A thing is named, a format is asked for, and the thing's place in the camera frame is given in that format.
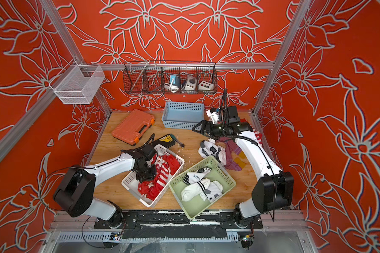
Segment green perforated plastic basket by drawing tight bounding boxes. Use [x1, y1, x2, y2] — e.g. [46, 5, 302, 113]
[169, 156, 236, 220]

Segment white grey sport sock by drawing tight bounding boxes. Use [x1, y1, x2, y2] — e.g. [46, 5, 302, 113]
[183, 167, 212, 185]
[198, 139, 227, 166]

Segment red santa sock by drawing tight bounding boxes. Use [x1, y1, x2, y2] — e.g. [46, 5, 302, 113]
[137, 180, 166, 200]

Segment white round socket adapter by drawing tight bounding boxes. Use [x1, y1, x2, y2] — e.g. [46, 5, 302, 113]
[184, 75, 197, 91]

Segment red white striped sock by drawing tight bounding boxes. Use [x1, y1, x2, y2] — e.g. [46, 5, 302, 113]
[152, 155, 171, 191]

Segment red christmas sock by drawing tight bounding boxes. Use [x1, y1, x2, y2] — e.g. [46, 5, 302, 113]
[165, 155, 181, 176]

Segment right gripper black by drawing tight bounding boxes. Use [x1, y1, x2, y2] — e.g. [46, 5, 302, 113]
[193, 120, 230, 141]

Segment black wire wall basket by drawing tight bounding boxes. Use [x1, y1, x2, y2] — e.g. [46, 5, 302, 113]
[122, 60, 218, 95]

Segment small white sock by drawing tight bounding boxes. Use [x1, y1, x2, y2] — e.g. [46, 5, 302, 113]
[200, 181, 223, 202]

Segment white perforated plastic basket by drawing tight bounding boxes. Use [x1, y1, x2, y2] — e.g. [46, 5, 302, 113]
[121, 145, 185, 208]

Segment white sock black stripes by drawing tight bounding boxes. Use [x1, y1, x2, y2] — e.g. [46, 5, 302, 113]
[181, 179, 211, 202]

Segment blue white charger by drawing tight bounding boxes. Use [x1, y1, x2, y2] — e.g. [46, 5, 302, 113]
[168, 74, 181, 87]

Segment ratchet wrench green handle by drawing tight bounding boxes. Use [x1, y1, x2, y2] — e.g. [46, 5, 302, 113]
[170, 134, 185, 148]

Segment orange plastic tool case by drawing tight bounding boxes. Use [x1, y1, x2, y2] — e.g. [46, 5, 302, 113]
[111, 109, 155, 145]

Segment white wire mesh basket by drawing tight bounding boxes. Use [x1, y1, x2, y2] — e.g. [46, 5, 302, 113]
[49, 65, 105, 105]

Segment blue perforated plastic basket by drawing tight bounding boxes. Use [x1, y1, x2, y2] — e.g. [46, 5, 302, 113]
[162, 101, 205, 130]

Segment black case yellow label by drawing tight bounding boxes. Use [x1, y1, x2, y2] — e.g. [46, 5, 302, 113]
[152, 134, 176, 148]

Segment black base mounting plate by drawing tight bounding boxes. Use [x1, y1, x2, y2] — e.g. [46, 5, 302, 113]
[94, 209, 263, 239]

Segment purple sock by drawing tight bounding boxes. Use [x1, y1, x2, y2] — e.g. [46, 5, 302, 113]
[218, 137, 247, 171]

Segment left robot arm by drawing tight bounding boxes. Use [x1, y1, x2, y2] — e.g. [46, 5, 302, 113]
[53, 145, 157, 227]

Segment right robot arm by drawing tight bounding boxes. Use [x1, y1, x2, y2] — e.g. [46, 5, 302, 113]
[200, 120, 294, 227]

